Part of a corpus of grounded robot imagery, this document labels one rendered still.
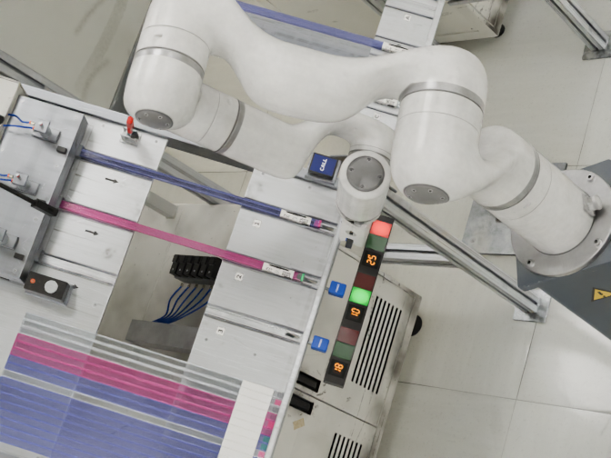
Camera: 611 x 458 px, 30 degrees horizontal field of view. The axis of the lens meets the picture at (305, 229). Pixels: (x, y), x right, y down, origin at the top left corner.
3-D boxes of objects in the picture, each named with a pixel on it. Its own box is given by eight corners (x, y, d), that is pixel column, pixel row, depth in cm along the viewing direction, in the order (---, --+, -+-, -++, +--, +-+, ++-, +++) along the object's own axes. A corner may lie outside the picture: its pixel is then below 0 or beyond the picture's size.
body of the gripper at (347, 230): (372, 234, 196) (368, 252, 207) (388, 181, 199) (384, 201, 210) (330, 222, 197) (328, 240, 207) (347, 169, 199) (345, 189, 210)
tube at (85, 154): (321, 223, 219) (321, 221, 218) (319, 229, 219) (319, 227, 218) (74, 147, 223) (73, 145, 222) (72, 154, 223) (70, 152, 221)
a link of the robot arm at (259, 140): (232, 66, 186) (383, 138, 199) (205, 155, 181) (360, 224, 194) (256, 52, 178) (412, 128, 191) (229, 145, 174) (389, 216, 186)
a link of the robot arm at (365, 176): (344, 164, 197) (331, 214, 195) (347, 138, 185) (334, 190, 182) (391, 176, 197) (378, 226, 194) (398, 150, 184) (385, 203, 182)
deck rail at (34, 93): (355, 193, 226) (357, 184, 220) (353, 203, 226) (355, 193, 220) (20, 93, 231) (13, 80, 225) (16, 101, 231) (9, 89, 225)
